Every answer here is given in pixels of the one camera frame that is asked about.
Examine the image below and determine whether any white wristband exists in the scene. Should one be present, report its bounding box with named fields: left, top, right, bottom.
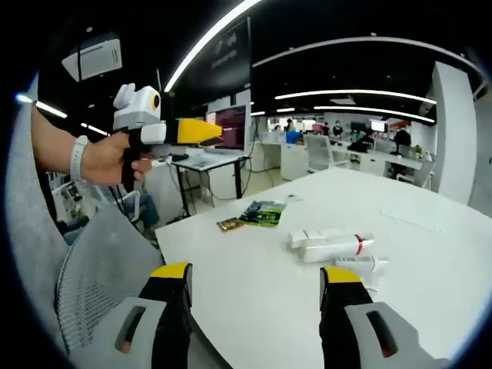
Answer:
left=70, top=135, right=90, bottom=182

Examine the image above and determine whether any dark hanging panel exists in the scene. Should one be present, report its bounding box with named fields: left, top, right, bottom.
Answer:
left=207, top=17, right=253, bottom=104

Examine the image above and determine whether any white office chair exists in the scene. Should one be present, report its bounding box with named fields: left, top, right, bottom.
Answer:
left=305, top=134, right=335, bottom=175

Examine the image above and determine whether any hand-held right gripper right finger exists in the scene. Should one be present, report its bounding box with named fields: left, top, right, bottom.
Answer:
left=318, top=266, right=453, bottom=369

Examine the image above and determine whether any red collar skincare bottle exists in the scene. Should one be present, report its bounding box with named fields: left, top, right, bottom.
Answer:
left=299, top=233, right=376, bottom=264

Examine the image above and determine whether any white frame desk chair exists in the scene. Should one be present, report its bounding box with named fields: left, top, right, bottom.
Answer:
left=90, top=183, right=142, bottom=224

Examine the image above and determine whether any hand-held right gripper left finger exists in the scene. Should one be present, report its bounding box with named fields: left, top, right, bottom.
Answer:
left=72, top=261, right=194, bottom=369

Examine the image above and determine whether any tall clear cap skincare bottle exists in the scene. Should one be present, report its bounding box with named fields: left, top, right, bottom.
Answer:
left=332, top=255, right=389, bottom=275

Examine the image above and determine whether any grey mesh chair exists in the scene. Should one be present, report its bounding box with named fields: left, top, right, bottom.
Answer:
left=55, top=207, right=193, bottom=369

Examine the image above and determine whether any white ceiling device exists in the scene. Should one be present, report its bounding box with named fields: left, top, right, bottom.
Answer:
left=61, top=32, right=123, bottom=81

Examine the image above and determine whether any person's grey shirt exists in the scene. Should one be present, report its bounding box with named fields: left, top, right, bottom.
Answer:
left=5, top=75, right=78, bottom=347

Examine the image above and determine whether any green black packet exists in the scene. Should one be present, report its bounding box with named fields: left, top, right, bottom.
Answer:
left=238, top=199, right=288, bottom=229

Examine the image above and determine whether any monitor with purple screen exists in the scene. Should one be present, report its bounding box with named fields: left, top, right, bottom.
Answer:
left=205, top=104, right=249, bottom=153

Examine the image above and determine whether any row of white office desks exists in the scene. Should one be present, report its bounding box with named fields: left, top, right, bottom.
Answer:
left=249, top=130, right=436, bottom=186

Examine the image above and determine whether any white square pillar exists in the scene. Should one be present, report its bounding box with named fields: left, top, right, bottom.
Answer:
left=430, top=61, right=478, bottom=205

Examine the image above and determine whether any gold brown packet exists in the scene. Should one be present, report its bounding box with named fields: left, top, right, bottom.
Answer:
left=216, top=218, right=245, bottom=233

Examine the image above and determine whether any white ceiling light strip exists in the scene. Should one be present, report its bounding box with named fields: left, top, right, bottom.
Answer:
left=313, top=105, right=436, bottom=124
left=274, top=88, right=438, bottom=105
left=165, top=0, right=266, bottom=92

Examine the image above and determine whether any person's left hand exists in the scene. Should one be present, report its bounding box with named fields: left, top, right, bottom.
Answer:
left=81, top=131, right=154, bottom=186

